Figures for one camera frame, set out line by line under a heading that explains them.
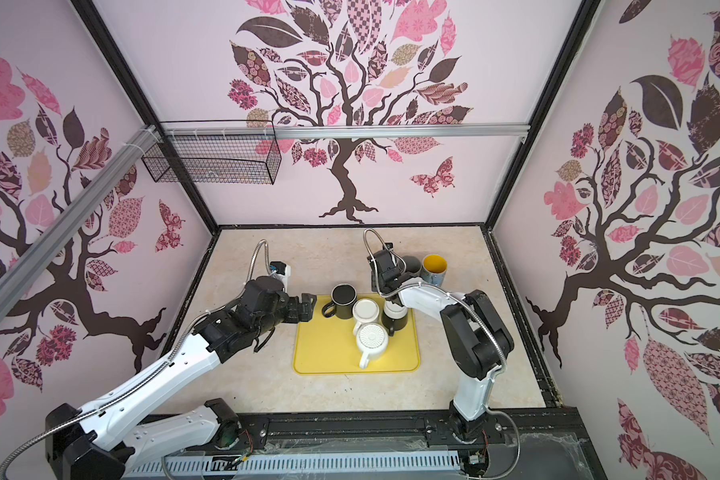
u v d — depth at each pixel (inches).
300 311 26.6
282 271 26.6
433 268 38.3
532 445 28.4
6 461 14.4
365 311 34.5
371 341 31.9
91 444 15.0
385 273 28.7
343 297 34.7
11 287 20.4
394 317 34.3
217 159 47.9
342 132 36.2
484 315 19.7
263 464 27.4
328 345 34.5
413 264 36.5
